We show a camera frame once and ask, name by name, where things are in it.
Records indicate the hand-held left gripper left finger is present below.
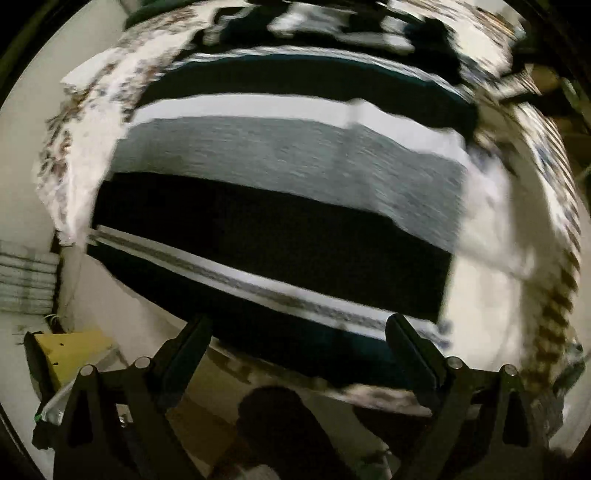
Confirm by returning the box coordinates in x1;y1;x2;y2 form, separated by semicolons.
32;314;213;480

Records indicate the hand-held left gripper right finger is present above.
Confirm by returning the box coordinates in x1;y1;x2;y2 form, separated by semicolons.
385;313;553;480

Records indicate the striped black white grey sweater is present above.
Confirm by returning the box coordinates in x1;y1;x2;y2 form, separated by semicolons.
87;0;482;393

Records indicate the yellow cardboard box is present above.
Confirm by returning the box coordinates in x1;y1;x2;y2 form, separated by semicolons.
23;329;116;402

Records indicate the floral white bed sheet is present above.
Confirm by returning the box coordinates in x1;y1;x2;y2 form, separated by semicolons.
31;0;588;457

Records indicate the white ribbed panel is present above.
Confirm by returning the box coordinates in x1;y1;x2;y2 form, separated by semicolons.
0;251;60;315

